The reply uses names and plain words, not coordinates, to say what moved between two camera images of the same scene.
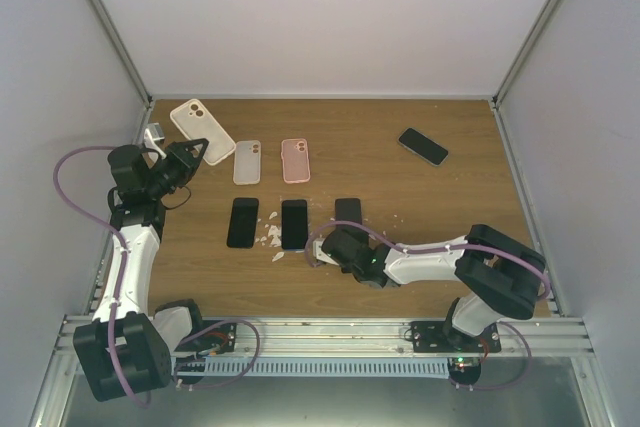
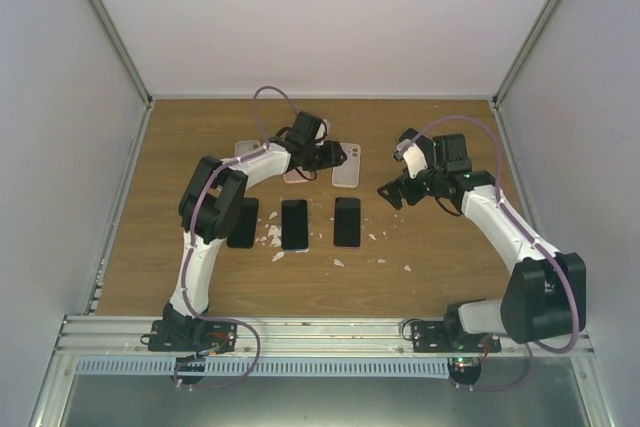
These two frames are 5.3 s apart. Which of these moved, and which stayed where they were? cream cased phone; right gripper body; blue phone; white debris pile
Moved: cream cased phone; right gripper body
Stayed: blue phone; white debris pile
